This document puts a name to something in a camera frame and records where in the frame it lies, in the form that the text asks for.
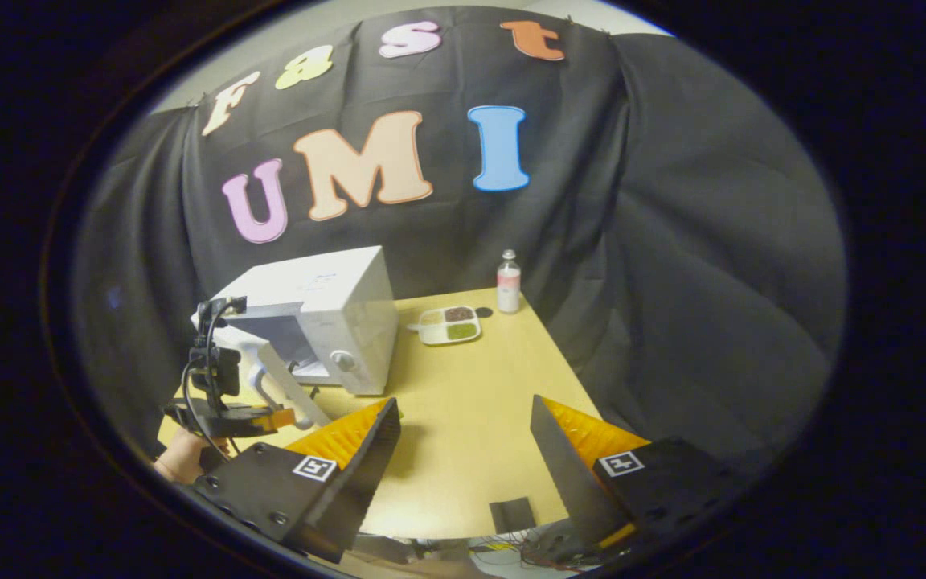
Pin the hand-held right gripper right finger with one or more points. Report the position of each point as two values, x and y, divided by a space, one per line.
567 474

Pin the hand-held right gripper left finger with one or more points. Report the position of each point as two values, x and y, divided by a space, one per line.
362 482

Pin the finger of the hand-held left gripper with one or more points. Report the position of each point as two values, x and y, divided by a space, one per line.
246 420

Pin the white microwave oven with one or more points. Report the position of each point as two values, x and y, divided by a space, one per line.
342 297

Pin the black table clamp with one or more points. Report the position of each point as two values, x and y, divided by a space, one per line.
511 515

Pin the white divided plate with grains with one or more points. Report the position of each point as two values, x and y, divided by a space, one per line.
439 331

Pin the clear bottle with pink label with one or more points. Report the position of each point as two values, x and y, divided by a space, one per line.
509 289

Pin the black backdrop cloth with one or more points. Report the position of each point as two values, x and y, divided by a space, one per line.
672 241

